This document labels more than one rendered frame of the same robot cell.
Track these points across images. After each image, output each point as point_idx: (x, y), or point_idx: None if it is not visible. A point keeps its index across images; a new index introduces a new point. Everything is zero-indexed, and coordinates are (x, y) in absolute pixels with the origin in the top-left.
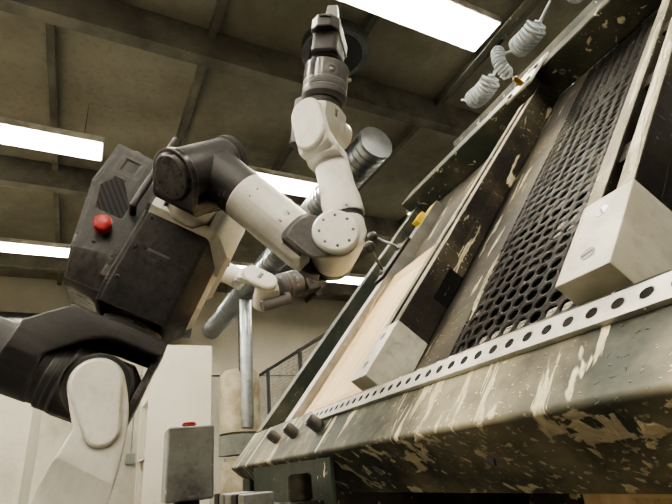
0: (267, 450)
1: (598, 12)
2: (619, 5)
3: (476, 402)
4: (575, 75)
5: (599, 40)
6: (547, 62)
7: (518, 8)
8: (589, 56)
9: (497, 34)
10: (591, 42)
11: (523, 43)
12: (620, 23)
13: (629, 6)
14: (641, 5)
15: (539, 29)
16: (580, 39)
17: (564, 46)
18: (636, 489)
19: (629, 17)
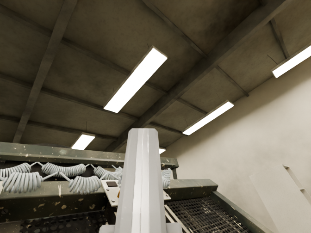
0: None
1: (62, 195)
2: (71, 199)
3: None
4: (8, 219)
5: (45, 209)
6: (5, 199)
7: (38, 156)
8: (30, 213)
9: (4, 155)
10: (40, 207)
11: (21, 188)
12: (61, 208)
13: (72, 204)
14: (76, 207)
15: (39, 187)
16: (39, 201)
17: (27, 198)
18: None
19: (67, 208)
